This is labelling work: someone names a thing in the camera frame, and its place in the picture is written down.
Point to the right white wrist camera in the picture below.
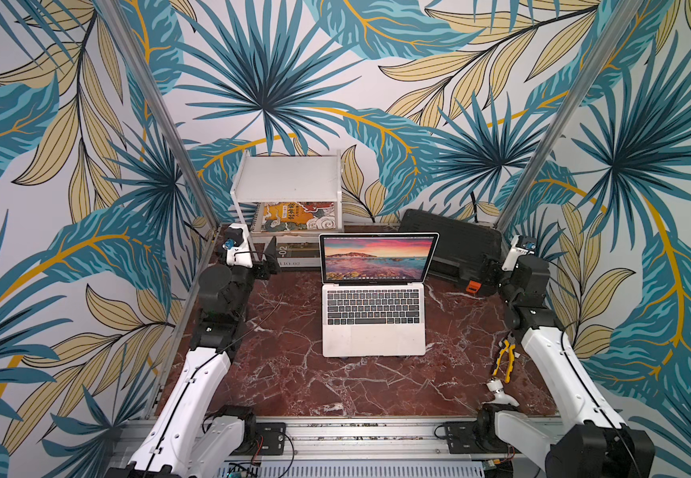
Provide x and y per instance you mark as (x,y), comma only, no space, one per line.
(520,245)

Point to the left aluminium corner post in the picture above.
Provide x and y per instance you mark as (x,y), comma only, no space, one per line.
(123,35)

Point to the aluminium corner post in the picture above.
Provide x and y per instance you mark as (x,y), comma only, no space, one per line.
(123,35)
(596,60)

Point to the yellow black pliers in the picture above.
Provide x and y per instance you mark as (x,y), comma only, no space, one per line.
(505,361)

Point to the aluminium front rail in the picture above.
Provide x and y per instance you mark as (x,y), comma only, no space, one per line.
(366,440)

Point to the black plastic tool case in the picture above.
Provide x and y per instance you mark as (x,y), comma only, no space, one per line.
(460,251)

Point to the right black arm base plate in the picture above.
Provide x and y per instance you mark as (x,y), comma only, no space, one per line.
(462,437)

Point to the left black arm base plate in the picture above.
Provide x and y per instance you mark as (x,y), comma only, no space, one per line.
(265,439)

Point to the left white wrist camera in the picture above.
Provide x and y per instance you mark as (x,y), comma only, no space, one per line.
(236,246)

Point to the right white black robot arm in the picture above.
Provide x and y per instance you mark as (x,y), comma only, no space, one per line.
(596,441)

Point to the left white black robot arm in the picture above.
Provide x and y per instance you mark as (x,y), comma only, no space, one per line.
(181,444)

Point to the orange illustrated magazine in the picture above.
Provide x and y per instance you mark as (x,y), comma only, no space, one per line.
(279,217)

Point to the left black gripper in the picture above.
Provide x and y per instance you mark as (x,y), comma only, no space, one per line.
(270,264)

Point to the right aluminium corner post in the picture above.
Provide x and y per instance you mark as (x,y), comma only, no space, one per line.
(596,60)

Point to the silver laptop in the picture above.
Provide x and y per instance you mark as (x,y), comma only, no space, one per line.
(374,293)

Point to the white folio book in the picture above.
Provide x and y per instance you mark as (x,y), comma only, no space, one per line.
(299,255)

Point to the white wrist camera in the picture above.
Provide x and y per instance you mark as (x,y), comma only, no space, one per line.
(236,246)
(520,245)

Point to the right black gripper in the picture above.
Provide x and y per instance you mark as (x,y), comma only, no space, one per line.
(490,274)

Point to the white three-tier shelf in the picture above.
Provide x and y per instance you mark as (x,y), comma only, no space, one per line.
(283,179)

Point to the small white plastic piece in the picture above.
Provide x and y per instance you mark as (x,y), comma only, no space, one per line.
(500,397)

